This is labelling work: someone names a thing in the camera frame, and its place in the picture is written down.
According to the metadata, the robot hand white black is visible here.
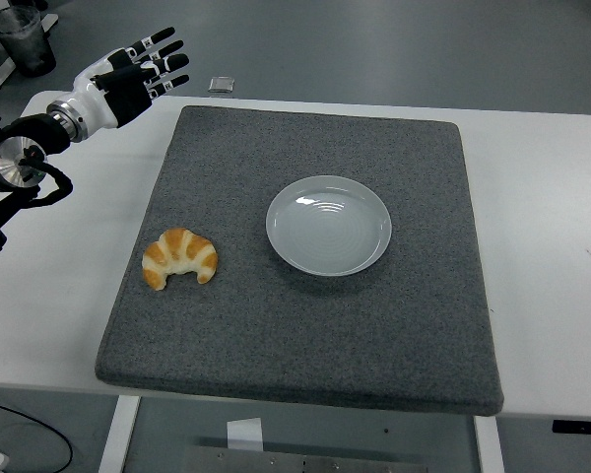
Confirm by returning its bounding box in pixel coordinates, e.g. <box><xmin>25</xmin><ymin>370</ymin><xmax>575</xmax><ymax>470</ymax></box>
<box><xmin>73</xmin><ymin>27</ymin><xmax>191</xmax><ymax>132</ymax></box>

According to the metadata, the croissant bread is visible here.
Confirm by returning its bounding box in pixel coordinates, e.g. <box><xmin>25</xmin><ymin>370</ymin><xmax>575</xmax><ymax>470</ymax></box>
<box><xmin>142</xmin><ymin>227</ymin><xmax>220</xmax><ymax>292</ymax></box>

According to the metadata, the white round plate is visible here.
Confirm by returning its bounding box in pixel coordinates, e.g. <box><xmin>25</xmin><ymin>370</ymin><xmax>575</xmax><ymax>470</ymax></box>
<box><xmin>265</xmin><ymin>174</ymin><xmax>393</xmax><ymax>278</ymax></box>

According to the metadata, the dark bin with liner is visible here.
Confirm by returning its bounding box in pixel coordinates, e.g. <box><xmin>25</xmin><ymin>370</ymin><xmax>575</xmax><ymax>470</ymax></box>
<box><xmin>0</xmin><ymin>6</ymin><xmax>58</xmax><ymax>78</ymax></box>

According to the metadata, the grey square mat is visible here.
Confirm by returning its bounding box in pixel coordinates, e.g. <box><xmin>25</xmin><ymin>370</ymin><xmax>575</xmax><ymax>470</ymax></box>
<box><xmin>94</xmin><ymin>104</ymin><xmax>504</xmax><ymax>418</ymax></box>

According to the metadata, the white table leg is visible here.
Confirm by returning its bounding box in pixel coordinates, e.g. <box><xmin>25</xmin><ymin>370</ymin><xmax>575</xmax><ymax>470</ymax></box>
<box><xmin>98</xmin><ymin>394</ymin><xmax>142</xmax><ymax>473</ymax></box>
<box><xmin>473</xmin><ymin>416</ymin><xmax>505</xmax><ymax>473</ymax></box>

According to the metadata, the black table control panel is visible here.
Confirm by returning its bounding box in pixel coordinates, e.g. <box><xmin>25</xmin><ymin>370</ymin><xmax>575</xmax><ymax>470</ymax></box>
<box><xmin>552</xmin><ymin>419</ymin><xmax>591</xmax><ymax>436</ymax></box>

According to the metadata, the black floor cable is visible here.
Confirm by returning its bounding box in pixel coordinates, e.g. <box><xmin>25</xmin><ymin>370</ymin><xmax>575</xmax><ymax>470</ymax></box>
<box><xmin>0</xmin><ymin>398</ymin><xmax>75</xmax><ymax>473</ymax></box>

